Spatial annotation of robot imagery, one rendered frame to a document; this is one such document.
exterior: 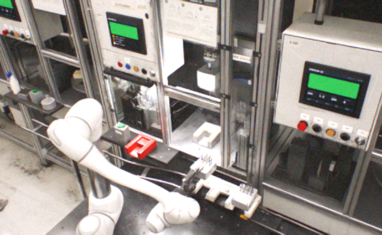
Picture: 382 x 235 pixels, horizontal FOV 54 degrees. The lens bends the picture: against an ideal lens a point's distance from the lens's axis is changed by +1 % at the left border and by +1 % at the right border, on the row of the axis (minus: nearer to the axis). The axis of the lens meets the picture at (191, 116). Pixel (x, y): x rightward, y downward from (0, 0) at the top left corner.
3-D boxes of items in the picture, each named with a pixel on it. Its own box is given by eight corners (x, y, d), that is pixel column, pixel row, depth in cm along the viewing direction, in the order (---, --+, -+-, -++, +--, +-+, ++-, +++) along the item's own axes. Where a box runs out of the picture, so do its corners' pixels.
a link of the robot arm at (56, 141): (88, 153, 151) (100, 133, 162) (52, 125, 145) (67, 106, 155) (70, 168, 157) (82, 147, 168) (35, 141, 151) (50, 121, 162)
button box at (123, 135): (116, 141, 240) (113, 126, 233) (123, 134, 245) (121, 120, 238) (125, 145, 236) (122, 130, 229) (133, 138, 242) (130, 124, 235)
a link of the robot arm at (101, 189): (89, 230, 203) (102, 199, 220) (117, 234, 201) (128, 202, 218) (53, 116, 158) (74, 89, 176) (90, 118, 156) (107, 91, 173)
